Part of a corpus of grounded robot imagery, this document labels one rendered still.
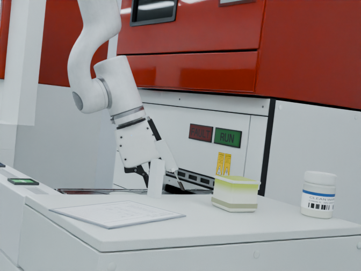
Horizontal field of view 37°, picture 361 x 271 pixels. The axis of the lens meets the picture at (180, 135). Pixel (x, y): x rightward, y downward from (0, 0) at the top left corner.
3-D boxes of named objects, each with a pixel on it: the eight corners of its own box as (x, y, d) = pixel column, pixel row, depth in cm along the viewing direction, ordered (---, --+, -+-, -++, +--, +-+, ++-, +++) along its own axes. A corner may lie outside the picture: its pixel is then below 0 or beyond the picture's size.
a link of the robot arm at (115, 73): (115, 115, 125) (149, 103, 129) (96, 61, 123) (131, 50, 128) (101, 119, 132) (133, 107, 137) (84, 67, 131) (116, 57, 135)
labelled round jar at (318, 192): (314, 211, 124) (319, 171, 124) (338, 218, 119) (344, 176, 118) (293, 212, 120) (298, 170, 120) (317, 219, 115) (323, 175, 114)
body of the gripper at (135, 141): (109, 126, 127) (124, 171, 128) (150, 112, 128) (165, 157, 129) (109, 125, 134) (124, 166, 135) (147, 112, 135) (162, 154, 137)
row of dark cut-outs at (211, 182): (166, 173, 179) (167, 165, 179) (254, 200, 143) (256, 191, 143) (165, 173, 179) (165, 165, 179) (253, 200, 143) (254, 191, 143)
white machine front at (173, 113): (117, 190, 211) (128, 88, 209) (258, 247, 144) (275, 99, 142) (110, 190, 209) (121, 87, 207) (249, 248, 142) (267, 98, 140)
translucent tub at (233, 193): (237, 205, 121) (240, 175, 121) (257, 212, 115) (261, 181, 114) (209, 205, 117) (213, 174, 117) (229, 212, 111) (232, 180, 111)
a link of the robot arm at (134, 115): (108, 117, 126) (112, 129, 127) (144, 105, 127) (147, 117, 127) (108, 116, 135) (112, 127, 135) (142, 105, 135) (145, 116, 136)
